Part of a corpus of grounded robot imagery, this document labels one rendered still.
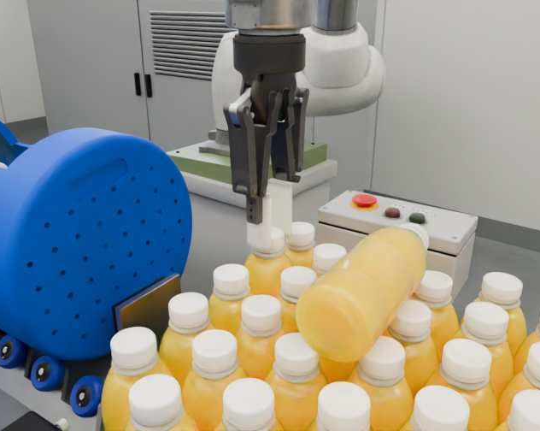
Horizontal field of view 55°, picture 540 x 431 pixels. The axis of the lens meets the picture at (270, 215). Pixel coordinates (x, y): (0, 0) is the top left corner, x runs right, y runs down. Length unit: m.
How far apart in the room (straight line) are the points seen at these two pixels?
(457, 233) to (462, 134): 2.63
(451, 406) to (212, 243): 0.90
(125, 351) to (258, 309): 0.13
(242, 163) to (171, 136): 2.33
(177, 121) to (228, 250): 1.65
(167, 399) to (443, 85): 3.03
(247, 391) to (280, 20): 0.33
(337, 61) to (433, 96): 2.22
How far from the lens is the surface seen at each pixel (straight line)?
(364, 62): 1.20
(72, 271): 0.63
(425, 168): 3.45
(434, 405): 0.43
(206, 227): 1.24
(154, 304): 0.66
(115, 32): 3.08
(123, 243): 0.67
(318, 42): 1.16
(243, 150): 0.53
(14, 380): 0.77
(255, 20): 0.52
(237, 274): 0.57
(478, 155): 3.32
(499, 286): 0.59
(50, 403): 0.72
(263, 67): 0.53
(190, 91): 2.69
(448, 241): 0.69
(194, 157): 1.23
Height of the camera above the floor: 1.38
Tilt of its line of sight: 23 degrees down
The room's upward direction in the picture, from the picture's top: straight up
